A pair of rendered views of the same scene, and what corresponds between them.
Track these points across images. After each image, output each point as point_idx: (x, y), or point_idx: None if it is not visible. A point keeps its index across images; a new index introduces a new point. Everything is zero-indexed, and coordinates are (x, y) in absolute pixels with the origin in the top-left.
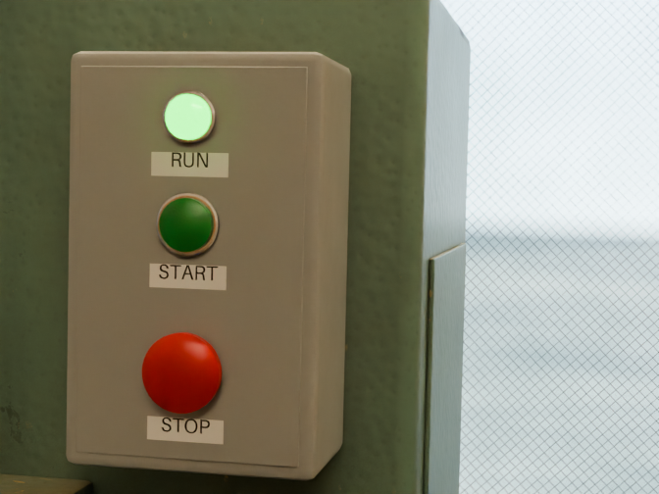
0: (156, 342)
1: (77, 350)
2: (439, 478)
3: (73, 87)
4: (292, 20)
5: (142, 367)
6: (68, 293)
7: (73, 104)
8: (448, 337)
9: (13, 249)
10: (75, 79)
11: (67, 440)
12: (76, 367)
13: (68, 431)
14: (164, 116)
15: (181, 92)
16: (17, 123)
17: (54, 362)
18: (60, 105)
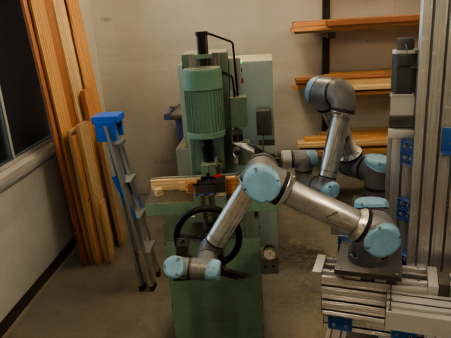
0: (242, 78)
1: (241, 80)
2: None
3: (239, 60)
4: (227, 53)
5: (242, 80)
6: (240, 76)
7: (239, 62)
8: None
9: (228, 76)
10: (239, 60)
11: (241, 88)
12: (241, 82)
13: (241, 87)
14: (240, 62)
15: (240, 60)
16: (227, 64)
17: (229, 85)
18: (227, 62)
